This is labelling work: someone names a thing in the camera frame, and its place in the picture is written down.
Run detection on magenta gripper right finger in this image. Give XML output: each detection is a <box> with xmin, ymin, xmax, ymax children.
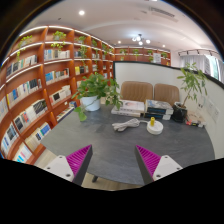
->
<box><xmin>135</xmin><ymin>145</ymin><xmax>182</xmax><ymax>185</ymax></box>

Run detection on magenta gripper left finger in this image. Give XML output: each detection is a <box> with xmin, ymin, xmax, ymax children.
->
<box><xmin>45</xmin><ymin>145</ymin><xmax>93</xmax><ymax>186</ymax></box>

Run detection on white round power socket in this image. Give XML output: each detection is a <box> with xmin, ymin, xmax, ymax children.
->
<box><xmin>147</xmin><ymin>121</ymin><xmax>163</xmax><ymax>135</ymax></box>

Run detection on dark book stack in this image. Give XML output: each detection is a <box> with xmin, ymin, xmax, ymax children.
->
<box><xmin>144</xmin><ymin>99</ymin><xmax>174</xmax><ymax>120</ymax></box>

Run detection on white book stack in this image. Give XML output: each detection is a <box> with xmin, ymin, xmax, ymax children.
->
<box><xmin>111</xmin><ymin>100</ymin><xmax>145</xmax><ymax>117</ymax></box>

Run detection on right brown leather chair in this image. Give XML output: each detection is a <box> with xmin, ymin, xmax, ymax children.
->
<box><xmin>154</xmin><ymin>84</ymin><xmax>180</xmax><ymax>106</ymax></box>

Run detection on brown leather chair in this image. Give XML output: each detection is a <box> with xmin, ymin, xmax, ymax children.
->
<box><xmin>154</xmin><ymin>84</ymin><xmax>180</xmax><ymax>106</ymax></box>
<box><xmin>120</xmin><ymin>81</ymin><xmax>153</xmax><ymax>102</ymax></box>

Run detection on green plant in white pot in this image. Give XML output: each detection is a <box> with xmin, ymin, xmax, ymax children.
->
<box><xmin>72</xmin><ymin>72</ymin><xmax>122</xmax><ymax>121</ymax></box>

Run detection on left brown leather chair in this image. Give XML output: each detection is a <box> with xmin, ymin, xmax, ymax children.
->
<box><xmin>120</xmin><ymin>81</ymin><xmax>153</xmax><ymax>102</ymax></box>

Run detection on orange wooden bookshelf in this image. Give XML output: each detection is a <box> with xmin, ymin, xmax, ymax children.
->
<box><xmin>0</xmin><ymin>25</ymin><xmax>115</xmax><ymax>164</ymax></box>

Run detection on small tree in black pot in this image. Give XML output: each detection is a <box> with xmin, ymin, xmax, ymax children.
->
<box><xmin>172</xmin><ymin>62</ymin><xmax>207</xmax><ymax>123</ymax></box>

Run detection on white window curtain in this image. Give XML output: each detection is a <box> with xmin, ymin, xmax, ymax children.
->
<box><xmin>180</xmin><ymin>55</ymin><xmax>224</xmax><ymax>83</ymax></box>

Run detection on ceiling lamp cluster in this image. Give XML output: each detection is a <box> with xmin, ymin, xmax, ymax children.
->
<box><xmin>132</xmin><ymin>34</ymin><xmax>151</xmax><ymax>46</ymax></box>

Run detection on white coiled cable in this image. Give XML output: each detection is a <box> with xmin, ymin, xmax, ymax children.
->
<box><xmin>111</xmin><ymin>117</ymin><xmax>149</xmax><ymax>132</ymax></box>

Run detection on small items by wall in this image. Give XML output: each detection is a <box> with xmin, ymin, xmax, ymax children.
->
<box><xmin>185</xmin><ymin>114</ymin><xmax>206</xmax><ymax>128</ymax></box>

